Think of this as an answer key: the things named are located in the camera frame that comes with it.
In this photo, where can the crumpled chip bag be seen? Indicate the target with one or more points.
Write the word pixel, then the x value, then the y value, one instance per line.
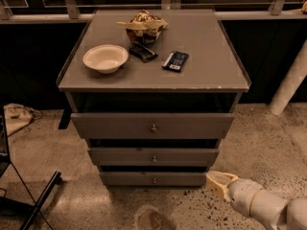
pixel 144 28

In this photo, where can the grey bottom drawer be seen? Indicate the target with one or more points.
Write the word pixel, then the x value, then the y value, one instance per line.
pixel 177 179

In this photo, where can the grey top drawer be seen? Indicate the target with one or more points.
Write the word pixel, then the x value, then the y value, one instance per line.
pixel 152 125

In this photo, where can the grey middle drawer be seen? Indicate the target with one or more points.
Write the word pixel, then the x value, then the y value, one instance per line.
pixel 153 157

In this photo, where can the beige cloth bag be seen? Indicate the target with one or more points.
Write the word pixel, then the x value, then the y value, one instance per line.
pixel 18 116

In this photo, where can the metal window rail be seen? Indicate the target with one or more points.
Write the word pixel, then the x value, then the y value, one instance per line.
pixel 60 11

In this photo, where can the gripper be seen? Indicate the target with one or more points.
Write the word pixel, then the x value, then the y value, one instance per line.
pixel 242 193

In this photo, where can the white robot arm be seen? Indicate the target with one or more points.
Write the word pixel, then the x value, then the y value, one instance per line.
pixel 253 201

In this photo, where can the grey drawer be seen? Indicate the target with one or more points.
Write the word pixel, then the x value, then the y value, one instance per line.
pixel 177 179
pixel 152 125
pixel 153 157

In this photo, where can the white diagonal pole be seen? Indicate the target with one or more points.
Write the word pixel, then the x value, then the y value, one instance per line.
pixel 293 79

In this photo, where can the grey drawer cabinet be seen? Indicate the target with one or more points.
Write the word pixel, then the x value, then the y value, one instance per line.
pixel 212 79

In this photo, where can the white paper bowl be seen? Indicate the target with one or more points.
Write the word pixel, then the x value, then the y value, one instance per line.
pixel 105 59

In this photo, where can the black snack bar wrapper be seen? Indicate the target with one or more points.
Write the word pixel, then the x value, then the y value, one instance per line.
pixel 142 52

